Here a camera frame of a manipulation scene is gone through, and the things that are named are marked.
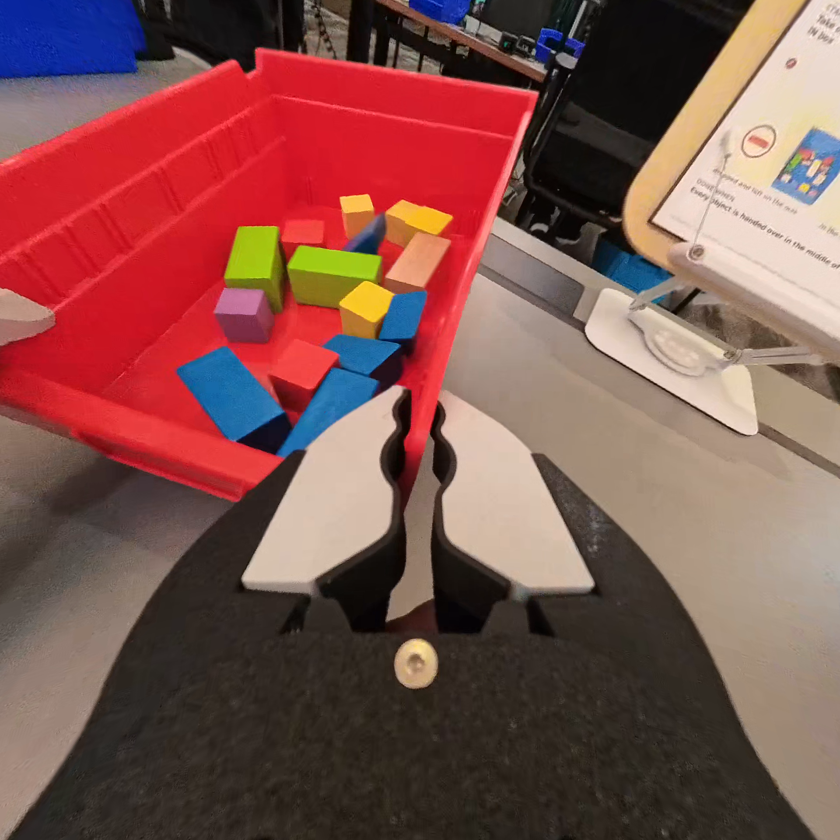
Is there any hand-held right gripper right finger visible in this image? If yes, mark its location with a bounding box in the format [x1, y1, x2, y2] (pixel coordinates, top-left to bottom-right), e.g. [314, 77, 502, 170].
[431, 392, 595, 620]

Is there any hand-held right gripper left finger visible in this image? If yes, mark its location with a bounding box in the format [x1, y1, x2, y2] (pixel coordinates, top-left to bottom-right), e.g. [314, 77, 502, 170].
[243, 388, 410, 620]

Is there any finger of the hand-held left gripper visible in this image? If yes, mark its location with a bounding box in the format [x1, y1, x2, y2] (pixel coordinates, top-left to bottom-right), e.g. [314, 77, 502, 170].
[0, 289, 57, 346]

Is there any red plastic bin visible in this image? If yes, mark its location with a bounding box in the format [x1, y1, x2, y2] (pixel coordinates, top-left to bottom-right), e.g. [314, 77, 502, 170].
[0, 49, 539, 502]

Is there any pile of coloured wooden blocks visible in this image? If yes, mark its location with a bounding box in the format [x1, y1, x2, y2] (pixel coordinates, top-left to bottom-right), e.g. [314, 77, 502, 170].
[178, 195, 454, 458]

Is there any grey desk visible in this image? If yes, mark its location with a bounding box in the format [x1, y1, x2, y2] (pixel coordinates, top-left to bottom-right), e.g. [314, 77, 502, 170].
[0, 53, 840, 840]

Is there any white board stand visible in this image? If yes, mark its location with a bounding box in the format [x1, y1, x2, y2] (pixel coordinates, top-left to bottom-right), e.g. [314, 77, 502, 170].
[584, 243, 840, 437]

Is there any blue floor tub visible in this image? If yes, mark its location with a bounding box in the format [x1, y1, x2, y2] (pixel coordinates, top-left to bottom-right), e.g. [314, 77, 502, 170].
[594, 241, 673, 296]

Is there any instruction sheet board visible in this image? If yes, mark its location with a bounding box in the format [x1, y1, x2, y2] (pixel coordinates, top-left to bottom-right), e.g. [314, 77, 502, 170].
[624, 0, 840, 362]

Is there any small blue plastic bin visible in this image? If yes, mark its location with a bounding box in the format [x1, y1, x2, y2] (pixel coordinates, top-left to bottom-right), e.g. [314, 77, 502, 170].
[536, 29, 586, 67]

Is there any wooden table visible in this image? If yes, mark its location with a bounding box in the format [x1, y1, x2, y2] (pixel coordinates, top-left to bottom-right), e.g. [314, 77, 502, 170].
[374, 0, 550, 86]

